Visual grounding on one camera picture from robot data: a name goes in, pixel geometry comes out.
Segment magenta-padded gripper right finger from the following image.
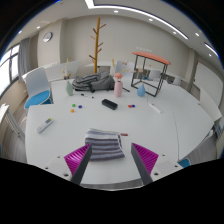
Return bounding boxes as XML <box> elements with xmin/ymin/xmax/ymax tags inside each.
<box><xmin>130</xmin><ymin>142</ymin><xmax>184</xmax><ymax>186</ymax></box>

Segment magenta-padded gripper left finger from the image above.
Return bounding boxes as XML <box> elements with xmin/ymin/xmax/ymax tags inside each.
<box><xmin>43</xmin><ymin>143</ymin><xmax>93</xmax><ymax>186</ymax></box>

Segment grey pink striped towel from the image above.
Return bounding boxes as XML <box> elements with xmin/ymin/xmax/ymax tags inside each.
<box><xmin>84</xmin><ymin>128</ymin><xmax>126</xmax><ymax>162</ymax></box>

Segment blue chair seat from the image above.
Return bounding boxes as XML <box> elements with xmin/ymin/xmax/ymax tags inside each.
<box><xmin>178</xmin><ymin>158</ymin><xmax>192</xmax><ymax>168</ymax></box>

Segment white remote control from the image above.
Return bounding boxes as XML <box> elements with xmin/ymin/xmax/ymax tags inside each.
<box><xmin>35</xmin><ymin>117</ymin><xmax>54</xmax><ymax>134</ymax></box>

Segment black whiteboard eraser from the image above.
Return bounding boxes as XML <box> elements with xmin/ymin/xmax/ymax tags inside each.
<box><xmin>101</xmin><ymin>98</ymin><xmax>119</xmax><ymax>111</ymax></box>

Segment black marker pen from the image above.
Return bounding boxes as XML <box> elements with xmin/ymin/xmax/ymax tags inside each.
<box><xmin>80</xmin><ymin>92</ymin><xmax>95</xmax><ymax>99</ymax></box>

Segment blue vase with dried stems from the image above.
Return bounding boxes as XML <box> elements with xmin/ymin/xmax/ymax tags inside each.
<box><xmin>136</xmin><ymin>68</ymin><xmax>148</xmax><ymax>98</ymax></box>

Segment green vase with dried stems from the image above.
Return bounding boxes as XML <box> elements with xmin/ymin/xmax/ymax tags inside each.
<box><xmin>62</xmin><ymin>57</ymin><xmax>74</xmax><ymax>97</ymax></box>

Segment pink vase with dried flowers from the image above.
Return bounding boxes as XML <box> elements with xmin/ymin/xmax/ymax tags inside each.
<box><xmin>111</xmin><ymin>59</ymin><xmax>128</xmax><ymax>98</ymax></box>

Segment grey backpack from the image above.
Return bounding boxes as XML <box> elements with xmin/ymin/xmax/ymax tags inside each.
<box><xmin>72</xmin><ymin>71</ymin><xmax>116</xmax><ymax>94</ymax></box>

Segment small white side desk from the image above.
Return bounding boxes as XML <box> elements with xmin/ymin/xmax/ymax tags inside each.
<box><xmin>0</xmin><ymin>103</ymin><xmax>26</xmax><ymax>141</ymax></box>

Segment white chair with blue cushion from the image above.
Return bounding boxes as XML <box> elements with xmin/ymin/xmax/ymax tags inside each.
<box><xmin>23</xmin><ymin>67</ymin><xmax>54</xmax><ymax>111</ymax></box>

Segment window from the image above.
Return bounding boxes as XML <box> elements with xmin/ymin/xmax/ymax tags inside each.
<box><xmin>0</xmin><ymin>43</ymin><xmax>21</xmax><ymax>98</ymax></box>

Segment yellow wooden coat rack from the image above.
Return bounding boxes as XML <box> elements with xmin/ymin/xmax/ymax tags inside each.
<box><xmin>88</xmin><ymin>16</ymin><xmax>107</xmax><ymax>74</ymax></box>

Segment grey curtain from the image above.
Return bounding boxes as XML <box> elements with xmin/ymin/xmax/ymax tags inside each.
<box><xmin>18</xmin><ymin>37</ymin><xmax>32</xmax><ymax>75</ymax></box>

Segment long ceiling light strip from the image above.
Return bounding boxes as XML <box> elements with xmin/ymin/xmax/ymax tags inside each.
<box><xmin>84</xmin><ymin>0</ymin><xmax>189</xmax><ymax>40</ymax></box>

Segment ceiling spot lights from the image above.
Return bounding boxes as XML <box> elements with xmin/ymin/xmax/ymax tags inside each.
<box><xmin>18</xmin><ymin>9</ymin><xmax>211</xmax><ymax>49</ymax></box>

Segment orange-topped black frame side table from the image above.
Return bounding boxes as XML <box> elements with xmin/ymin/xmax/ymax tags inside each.
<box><xmin>130</xmin><ymin>50</ymin><xmax>172</xmax><ymax>98</ymax></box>

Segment round wall clock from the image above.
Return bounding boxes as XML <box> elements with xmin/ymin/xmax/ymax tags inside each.
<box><xmin>42</xmin><ymin>31</ymin><xmax>53</xmax><ymax>43</ymax></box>

